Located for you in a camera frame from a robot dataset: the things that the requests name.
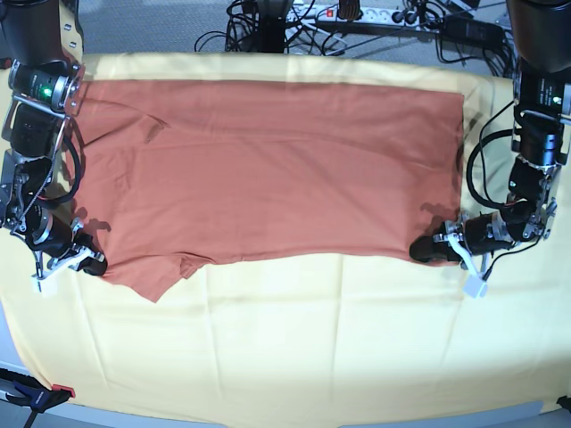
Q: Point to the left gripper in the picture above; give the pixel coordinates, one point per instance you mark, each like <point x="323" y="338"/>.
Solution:
<point x="486" y="233"/>

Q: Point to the pale yellow table cloth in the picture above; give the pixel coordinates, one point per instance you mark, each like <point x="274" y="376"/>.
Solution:
<point x="312" y="341"/>

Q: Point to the blue black bar clamp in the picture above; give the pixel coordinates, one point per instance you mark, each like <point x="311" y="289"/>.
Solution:
<point x="26" y="391"/>

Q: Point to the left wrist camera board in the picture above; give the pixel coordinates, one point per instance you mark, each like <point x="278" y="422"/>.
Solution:
<point x="475" y="287"/>

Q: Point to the white power strip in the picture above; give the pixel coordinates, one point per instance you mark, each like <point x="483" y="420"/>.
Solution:
<point x="368" y="18"/>

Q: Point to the black central stand post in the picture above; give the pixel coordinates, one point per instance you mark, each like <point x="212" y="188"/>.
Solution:
<point x="271" y="26"/>

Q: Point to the black clamp at right edge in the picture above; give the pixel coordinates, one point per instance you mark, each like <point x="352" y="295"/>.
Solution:
<point x="565" y="403"/>

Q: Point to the terracotta orange T-shirt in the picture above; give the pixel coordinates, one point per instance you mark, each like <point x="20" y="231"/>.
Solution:
<point x="180" y="174"/>

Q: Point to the black power adapter brick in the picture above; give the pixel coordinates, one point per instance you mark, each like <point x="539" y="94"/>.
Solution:
<point x="472" y="32"/>

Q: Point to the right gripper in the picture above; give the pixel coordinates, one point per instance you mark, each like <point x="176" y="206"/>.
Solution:
<point x="61" y="240"/>

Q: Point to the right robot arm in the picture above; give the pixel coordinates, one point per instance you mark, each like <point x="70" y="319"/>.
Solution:
<point x="42" y="168"/>

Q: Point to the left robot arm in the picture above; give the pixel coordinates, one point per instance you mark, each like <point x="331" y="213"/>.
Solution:
<point x="541" y="106"/>

